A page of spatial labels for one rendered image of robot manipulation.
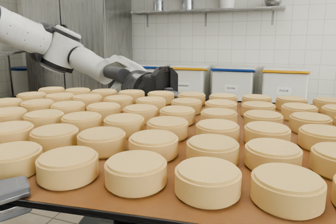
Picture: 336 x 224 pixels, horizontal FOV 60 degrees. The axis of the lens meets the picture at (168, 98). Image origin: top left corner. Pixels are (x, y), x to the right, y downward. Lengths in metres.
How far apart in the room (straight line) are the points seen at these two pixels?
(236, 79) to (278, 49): 0.90
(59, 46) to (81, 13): 3.45
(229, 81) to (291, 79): 0.74
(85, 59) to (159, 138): 0.60
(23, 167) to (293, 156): 0.23
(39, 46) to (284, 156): 0.76
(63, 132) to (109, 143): 0.06
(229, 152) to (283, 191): 0.07
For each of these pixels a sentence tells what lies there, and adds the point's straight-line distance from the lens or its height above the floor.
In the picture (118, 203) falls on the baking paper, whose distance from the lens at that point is 0.22.
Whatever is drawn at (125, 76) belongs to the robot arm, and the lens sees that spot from 0.71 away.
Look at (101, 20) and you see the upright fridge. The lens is 4.16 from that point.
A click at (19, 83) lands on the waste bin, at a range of 5.69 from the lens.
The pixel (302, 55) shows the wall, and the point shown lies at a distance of 4.47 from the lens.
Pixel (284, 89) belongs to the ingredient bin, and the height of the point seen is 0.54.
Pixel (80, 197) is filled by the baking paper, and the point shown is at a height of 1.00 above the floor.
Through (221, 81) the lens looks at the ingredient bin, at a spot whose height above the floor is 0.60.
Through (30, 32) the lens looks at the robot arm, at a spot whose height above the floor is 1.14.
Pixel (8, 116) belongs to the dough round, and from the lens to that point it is 0.44.
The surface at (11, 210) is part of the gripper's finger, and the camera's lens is 0.25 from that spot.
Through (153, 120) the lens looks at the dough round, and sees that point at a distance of 0.35.
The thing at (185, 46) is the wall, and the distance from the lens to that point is 4.62.
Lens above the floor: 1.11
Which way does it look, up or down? 11 degrees down
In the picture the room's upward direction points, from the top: straight up
